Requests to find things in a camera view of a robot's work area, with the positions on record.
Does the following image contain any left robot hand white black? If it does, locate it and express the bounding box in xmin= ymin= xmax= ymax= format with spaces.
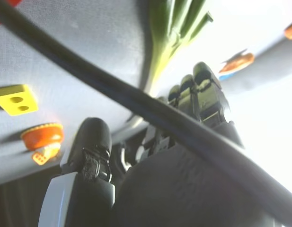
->
xmin=38 ymin=61 xmax=286 ymax=227

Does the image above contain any yellow rectangular two-hole block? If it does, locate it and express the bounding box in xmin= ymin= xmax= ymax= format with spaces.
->
xmin=0 ymin=84 xmax=39 ymax=117

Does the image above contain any orange toy chicken drumstick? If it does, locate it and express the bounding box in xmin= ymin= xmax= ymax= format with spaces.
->
xmin=283 ymin=20 xmax=292 ymax=40

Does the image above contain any orange toy cake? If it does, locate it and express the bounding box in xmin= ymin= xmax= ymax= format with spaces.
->
xmin=20 ymin=122 xmax=65 ymax=166

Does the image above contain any blue square four-hole block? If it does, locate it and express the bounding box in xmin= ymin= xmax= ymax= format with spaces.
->
xmin=218 ymin=71 xmax=237 ymax=81

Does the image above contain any red block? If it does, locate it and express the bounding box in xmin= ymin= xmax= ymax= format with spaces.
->
xmin=0 ymin=0 xmax=21 ymax=26

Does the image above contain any thick black cable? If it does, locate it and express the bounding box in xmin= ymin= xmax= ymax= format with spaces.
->
xmin=0 ymin=0 xmax=292 ymax=224

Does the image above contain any orange toy croissant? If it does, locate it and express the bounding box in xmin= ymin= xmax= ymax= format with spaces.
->
xmin=218 ymin=49 xmax=255 ymax=74

